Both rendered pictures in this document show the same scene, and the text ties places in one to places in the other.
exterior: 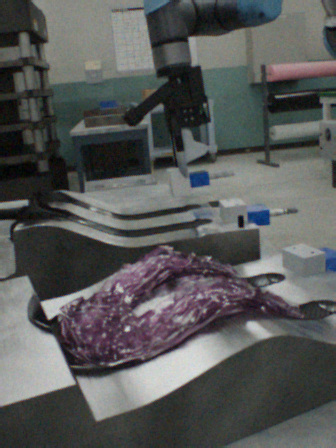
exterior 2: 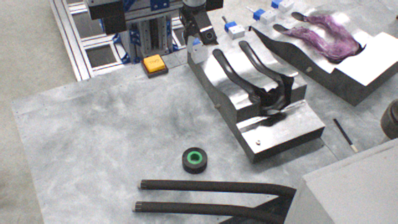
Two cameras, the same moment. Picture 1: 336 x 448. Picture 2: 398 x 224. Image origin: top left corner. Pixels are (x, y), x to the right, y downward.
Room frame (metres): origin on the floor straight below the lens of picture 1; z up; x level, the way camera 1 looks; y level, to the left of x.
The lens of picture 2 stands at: (1.40, 1.00, 1.99)
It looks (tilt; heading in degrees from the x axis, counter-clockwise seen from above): 51 degrees down; 247
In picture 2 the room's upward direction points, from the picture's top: 2 degrees clockwise
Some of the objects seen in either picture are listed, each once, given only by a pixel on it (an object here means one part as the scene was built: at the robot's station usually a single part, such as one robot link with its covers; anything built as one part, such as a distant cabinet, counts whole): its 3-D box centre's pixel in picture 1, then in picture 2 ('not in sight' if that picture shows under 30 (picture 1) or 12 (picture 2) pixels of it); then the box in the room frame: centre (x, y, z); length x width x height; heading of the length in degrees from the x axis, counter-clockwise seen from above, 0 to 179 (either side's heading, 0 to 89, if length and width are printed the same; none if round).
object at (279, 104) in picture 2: (107, 210); (253, 70); (0.83, 0.10, 0.92); 0.35 x 0.16 x 0.09; 95
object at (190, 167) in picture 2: not in sight; (194, 160); (1.12, 0.31, 0.82); 0.08 x 0.08 x 0.04
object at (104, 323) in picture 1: (171, 292); (324, 33); (0.49, 0.00, 0.90); 0.26 x 0.18 x 0.08; 112
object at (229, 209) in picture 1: (260, 214); (230, 27); (0.80, -0.16, 0.89); 0.13 x 0.05 x 0.05; 95
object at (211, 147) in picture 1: (173, 132); not in sight; (6.89, -0.21, 0.47); 1.10 x 0.52 x 0.94; 102
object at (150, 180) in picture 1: (121, 190); not in sight; (4.13, 0.37, 0.28); 0.61 x 0.41 x 0.15; 95
